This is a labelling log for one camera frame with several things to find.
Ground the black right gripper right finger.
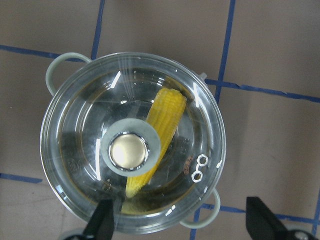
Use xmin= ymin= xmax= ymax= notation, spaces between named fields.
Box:
xmin=245 ymin=196 xmax=295 ymax=240

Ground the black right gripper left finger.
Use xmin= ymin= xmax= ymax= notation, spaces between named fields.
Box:
xmin=82 ymin=199 xmax=115 ymax=240

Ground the glass pot lid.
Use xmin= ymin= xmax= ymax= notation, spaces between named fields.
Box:
xmin=39 ymin=51 xmax=227 ymax=235

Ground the yellow corn cob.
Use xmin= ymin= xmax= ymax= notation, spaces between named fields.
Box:
xmin=125 ymin=87 xmax=187 ymax=200

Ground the steel pot pale green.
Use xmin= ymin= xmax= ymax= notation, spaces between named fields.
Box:
xmin=39 ymin=51 xmax=227 ymax=235

